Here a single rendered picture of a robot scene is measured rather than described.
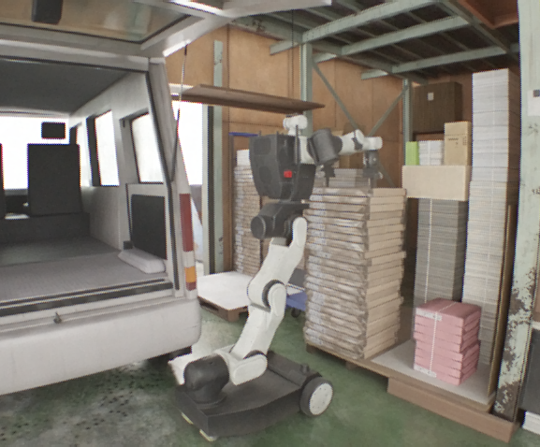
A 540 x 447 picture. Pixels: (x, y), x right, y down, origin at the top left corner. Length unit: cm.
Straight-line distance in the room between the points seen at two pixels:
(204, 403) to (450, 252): 162
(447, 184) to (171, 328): 175
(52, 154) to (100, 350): 220
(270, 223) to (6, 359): 127
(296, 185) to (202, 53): 294
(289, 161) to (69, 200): 240
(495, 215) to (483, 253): 23
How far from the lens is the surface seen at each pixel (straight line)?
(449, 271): 250
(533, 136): 186
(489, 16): 297
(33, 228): 367
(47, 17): 162
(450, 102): 635
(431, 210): 251
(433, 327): 222
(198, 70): 446
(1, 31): 200
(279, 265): 188
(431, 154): 256
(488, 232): 238
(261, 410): 184
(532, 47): 194
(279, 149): 177
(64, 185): 372
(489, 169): 238
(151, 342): 197
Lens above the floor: 116
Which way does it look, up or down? 7 degrees down
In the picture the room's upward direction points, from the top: straight up
